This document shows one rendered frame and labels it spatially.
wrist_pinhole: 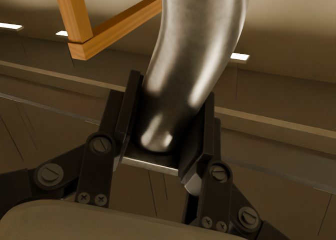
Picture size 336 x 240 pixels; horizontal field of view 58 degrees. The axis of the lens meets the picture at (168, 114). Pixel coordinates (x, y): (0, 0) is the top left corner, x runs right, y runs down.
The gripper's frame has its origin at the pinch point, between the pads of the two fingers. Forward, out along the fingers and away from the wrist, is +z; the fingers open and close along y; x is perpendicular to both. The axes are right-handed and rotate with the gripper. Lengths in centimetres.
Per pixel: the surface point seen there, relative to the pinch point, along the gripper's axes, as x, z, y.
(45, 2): -545, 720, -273
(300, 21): -246, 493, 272
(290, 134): -302, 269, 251
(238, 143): -196, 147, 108
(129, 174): -395, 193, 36
